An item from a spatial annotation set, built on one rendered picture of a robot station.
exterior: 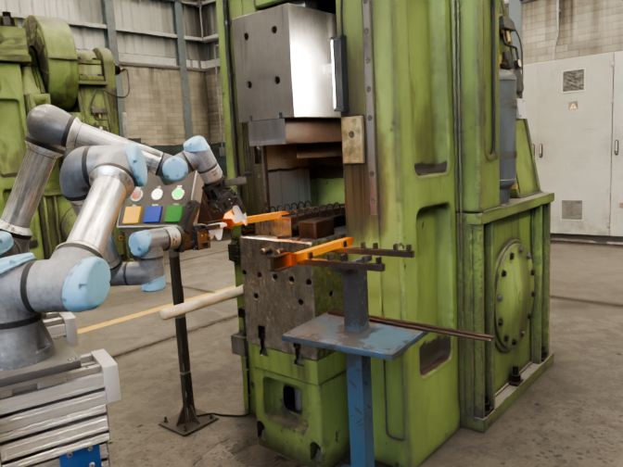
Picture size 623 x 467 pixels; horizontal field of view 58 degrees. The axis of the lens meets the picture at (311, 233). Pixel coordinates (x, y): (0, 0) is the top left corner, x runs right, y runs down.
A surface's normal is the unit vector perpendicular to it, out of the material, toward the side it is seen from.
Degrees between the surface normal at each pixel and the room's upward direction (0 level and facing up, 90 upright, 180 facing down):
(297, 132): 90
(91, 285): 94
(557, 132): 90
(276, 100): 90
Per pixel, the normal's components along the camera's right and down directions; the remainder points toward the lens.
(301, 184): 0.76, 0.06
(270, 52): -0.65, 0.15
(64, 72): 0.65, 0.31
